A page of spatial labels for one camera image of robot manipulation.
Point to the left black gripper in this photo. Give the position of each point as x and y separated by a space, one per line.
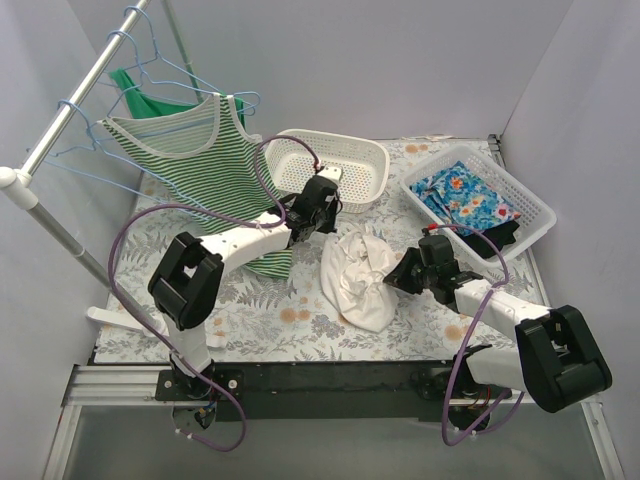
329 204

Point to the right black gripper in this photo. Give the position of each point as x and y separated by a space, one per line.
414 273

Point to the white tank top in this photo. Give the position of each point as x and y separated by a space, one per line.
352 271

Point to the light blue wire hanger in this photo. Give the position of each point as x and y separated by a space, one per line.
88 166

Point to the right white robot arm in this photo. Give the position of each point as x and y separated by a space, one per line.
555 360

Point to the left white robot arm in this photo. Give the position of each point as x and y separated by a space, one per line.
185 284

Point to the blue hanger under striped top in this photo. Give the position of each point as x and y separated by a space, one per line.
180 135

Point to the green striped tank top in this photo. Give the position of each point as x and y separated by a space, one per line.
231 178

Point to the solid green tank top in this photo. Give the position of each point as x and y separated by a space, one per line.
139 104

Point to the blue hanger under green top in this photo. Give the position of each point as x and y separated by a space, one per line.
156 74

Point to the white perforated basket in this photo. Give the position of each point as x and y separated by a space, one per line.
364 164

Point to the floral table mat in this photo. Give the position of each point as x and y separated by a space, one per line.
275 320

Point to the blue floral cloth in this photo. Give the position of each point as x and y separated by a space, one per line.
458 196

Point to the black cloth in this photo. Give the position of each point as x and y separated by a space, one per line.
500 236

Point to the white lattice basket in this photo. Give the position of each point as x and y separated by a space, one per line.
536 219

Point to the silver clothes rack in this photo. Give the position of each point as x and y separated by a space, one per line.
47 48

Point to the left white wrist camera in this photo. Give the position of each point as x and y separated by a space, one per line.
331 173

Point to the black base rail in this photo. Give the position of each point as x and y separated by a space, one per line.
337 390

